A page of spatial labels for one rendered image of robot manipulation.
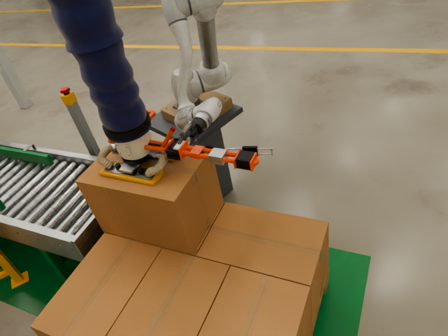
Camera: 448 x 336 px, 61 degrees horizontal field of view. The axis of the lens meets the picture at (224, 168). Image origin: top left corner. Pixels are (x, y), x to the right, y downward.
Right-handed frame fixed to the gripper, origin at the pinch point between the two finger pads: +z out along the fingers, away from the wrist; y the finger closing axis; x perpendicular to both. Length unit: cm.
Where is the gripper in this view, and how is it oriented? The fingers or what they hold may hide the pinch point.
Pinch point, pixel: (180, 149)
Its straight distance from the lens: 180.7
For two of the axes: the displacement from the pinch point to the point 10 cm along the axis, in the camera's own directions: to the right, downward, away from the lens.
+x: -9.0, -1.4, 4.1
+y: 1.7, 7.5, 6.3
